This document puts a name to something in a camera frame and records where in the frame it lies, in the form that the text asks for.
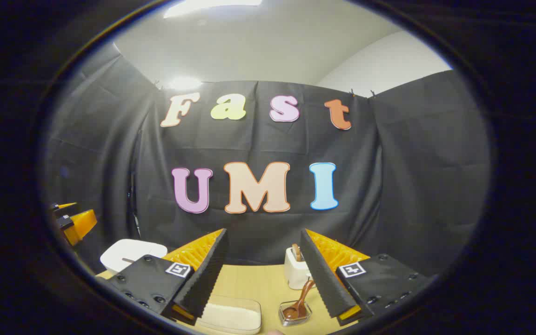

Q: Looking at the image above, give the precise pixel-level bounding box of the white toaster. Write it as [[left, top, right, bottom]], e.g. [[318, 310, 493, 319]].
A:
[[284, 244, 315, 290]]

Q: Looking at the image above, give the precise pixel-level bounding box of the clear plastic chopstick holder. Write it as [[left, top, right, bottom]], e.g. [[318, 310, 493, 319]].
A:
[[278, 300, 313, 327]]

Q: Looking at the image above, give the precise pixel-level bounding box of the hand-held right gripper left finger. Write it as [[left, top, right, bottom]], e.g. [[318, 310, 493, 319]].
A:
[[107, 228, 230, 326]]

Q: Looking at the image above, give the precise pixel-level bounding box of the white rice cooker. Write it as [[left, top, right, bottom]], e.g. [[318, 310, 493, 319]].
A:
[[100, 239, 168, 275]]

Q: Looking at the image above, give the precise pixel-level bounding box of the black backdrop cloth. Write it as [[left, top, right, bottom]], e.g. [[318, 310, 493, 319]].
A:
[[42, 42, 492, 280]]

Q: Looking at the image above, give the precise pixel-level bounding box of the brown wooden spoon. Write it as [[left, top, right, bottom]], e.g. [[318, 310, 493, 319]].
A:
[[282, 278, 316, 321]]

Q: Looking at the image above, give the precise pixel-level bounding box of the clear box of white rice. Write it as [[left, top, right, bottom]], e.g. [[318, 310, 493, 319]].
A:
[[196, 295, 262, 335]]

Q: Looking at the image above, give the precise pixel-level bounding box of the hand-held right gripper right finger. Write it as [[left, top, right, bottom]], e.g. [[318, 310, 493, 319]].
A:
[[299, 228, 437, 327]]

